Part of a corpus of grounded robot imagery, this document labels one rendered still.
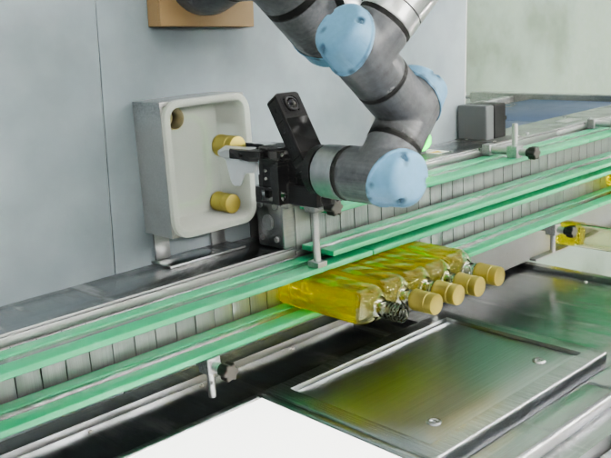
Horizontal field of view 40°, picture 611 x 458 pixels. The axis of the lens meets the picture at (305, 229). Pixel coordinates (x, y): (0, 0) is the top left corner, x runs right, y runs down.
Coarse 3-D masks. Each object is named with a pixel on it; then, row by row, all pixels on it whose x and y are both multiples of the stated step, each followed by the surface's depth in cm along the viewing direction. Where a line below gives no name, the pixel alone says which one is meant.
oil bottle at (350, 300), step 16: (288, 288) 144; (304, 288) 141; (320, 288) 138; (336, 288) 135; (352, 288) 134; (368, 288) 134; (304, 304) 142; (320, 304) 139; (336, 304) 136; (352, 304) 133; (368, 304) 131; (352, 320) 134; (368, 320) 132
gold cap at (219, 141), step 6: (216, 138) 131; (222, 138) 130; (228, 138) 129; (234, 138) 129; (240, 138) 129; (216, 144) 130; (222, 144) 129; (228, 144) 128; (234, 144) 129; (240, 144) 130; (216, 150) 131
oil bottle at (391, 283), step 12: (348, 264) 146; (348, 276) 141; (360, 276) 139; (372, 276) 138; (384, 276) 138; (396, 276) 138; (384, 288) 135; (396, 288) 135; (408, 288) 138; (396, 300) 135
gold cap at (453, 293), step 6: (438, 282) 137; (444, 282) 137; (432, 288) 137; (438, 288) 136; (444, 288) 136; (450, 288) 135; (456, 288) 135; (462, 288) 136; (444, 294) 135; (450, 294) 134; (456, 294) 135; (462, 294) 136; (444, 300) 136; (450, 300) 135; (456, 300) 135; (462, 300) 136
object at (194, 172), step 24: (216, 96) 136; (240, 96) 140; (168, 120) 130; (192, 120) 142; (216, 120) 146; (240, 120) 142; (168, 144) 131; (192, 144) 143; (168, 168) 132; (192, 168) 143; (216, 168) 147; (168, 192) 133; (192, 192) 144; (240, 192) 146; (192, 216) 144; (216, 216) 144; (240, 216) 144
